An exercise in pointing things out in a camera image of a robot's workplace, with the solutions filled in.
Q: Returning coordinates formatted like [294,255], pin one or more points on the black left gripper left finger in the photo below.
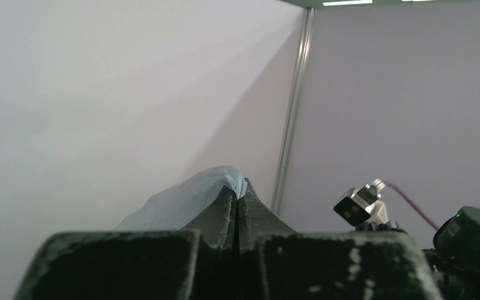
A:
[189,263]

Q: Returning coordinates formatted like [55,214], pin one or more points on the light blue plastic trash bag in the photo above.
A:
[176,206]

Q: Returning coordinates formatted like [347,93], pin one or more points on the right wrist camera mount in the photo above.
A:
[364,210]

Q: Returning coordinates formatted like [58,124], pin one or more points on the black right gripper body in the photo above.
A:
[455,257]

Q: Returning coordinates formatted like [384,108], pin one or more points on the right aluminium frame post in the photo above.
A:
[300,66]

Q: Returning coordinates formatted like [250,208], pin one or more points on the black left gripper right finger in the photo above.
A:
[278,262]

